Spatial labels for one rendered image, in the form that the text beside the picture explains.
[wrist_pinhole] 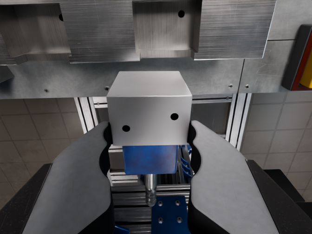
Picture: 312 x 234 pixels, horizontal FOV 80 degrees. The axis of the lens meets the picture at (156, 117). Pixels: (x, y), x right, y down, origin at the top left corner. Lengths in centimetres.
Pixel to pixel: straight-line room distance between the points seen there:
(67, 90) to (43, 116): 111
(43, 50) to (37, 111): 119
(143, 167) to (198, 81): 16
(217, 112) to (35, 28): 89
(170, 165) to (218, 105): 85
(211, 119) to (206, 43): 86
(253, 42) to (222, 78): 11
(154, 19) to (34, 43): 12
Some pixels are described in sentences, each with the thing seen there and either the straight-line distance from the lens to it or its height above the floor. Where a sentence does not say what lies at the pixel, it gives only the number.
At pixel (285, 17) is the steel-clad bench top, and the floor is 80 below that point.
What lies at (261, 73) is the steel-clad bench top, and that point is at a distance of 30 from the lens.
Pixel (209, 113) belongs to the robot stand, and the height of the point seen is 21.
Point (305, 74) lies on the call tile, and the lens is 31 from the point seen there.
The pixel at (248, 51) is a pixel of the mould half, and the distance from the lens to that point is 19.
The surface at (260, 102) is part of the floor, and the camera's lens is 133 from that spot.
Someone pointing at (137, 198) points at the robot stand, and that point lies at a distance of 55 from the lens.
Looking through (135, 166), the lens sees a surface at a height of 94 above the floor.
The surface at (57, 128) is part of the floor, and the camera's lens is 142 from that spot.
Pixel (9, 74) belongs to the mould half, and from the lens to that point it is 33.
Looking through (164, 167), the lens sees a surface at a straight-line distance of 16.
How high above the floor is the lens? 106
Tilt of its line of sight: 61 degrees down
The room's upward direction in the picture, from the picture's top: 180 degrees counter-clockwise
